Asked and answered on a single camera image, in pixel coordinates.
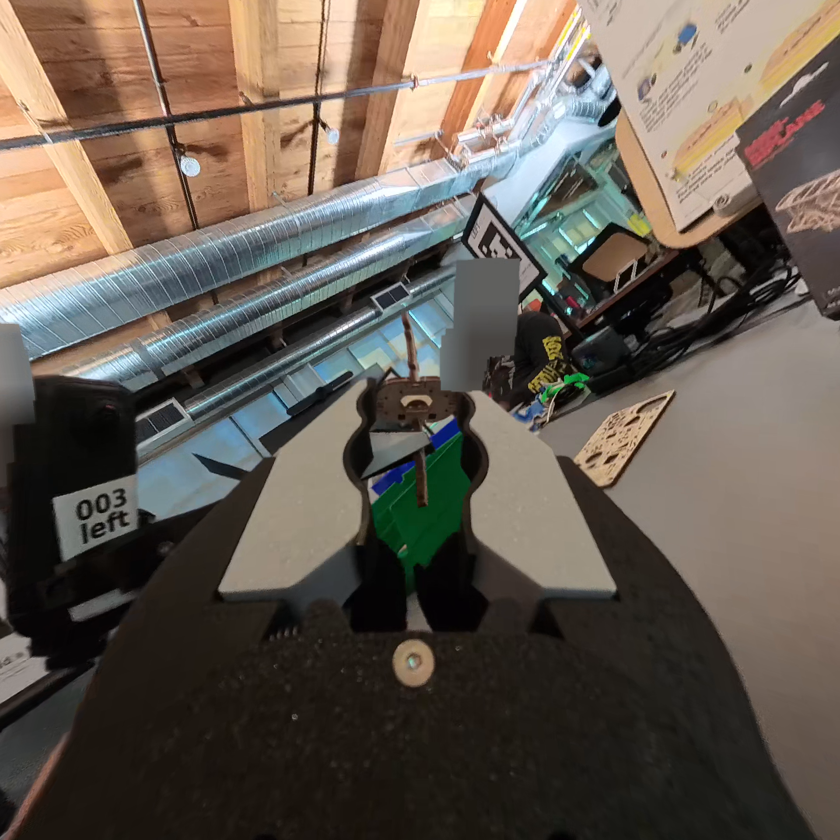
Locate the green plastic bin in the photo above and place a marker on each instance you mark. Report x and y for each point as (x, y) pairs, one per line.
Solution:
(420, 531)

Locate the white instruction leaflet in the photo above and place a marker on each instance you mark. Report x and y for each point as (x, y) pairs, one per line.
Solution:
(689, 98)

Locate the thin silver ventilation duct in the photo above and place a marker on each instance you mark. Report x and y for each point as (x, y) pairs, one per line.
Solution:
(315, 341)

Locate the framed marker sign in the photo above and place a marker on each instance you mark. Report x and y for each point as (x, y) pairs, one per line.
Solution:
(499, 243)

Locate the long wooden model strip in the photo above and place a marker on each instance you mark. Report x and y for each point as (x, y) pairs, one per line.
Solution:
(413, 354)

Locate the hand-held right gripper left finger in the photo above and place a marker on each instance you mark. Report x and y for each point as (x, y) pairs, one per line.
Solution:
(295, 518)

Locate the large silver ventilation duct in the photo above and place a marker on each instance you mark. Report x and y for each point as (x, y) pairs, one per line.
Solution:
(262, 229)

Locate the metal conduit pipe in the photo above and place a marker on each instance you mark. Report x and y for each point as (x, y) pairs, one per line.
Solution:
(262, 105)

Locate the black model kit box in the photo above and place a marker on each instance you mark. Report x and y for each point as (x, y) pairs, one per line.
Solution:
(800, 216)

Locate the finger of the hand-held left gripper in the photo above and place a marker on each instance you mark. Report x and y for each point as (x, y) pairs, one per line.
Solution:
(394, 453)

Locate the round wooden model disc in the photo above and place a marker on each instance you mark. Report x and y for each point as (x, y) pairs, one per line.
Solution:
(392, 401)

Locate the wooden cut-out sheet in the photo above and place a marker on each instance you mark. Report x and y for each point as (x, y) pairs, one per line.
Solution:
(623, 439)

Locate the pale wooden board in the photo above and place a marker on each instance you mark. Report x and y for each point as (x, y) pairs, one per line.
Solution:
(646, 197)

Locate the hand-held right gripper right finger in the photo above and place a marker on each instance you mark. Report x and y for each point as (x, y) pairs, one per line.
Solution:
(531, 518)

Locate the blue plastic bin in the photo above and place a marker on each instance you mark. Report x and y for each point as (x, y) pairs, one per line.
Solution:
(453, 446)

